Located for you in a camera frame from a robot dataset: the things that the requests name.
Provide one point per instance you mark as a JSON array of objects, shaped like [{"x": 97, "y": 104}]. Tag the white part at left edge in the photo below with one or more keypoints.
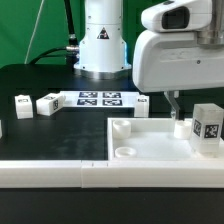
[{"x": 1, "y": 131}]

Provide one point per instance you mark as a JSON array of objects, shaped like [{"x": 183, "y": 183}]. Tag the white fiducial marker base plate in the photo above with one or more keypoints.
[{"x": 98, "y": 99}]

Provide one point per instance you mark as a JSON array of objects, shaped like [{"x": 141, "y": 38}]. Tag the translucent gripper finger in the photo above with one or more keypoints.
[{"x": 176, "y": 112}]

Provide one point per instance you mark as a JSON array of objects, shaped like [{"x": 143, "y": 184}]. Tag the white U-shaped obstacle fence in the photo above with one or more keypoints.
[{"x": 111, "y": 174}]

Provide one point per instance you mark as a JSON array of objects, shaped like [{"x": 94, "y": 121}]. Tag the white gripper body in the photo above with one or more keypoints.
[{"x": 174, "y": 61}]

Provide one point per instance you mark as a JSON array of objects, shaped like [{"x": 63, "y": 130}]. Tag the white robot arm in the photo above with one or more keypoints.
[{"x": 103, "y": 52}]

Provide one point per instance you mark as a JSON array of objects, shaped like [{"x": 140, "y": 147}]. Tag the white square tabletop part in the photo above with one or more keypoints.
[{"x": 153, "y": 139}]

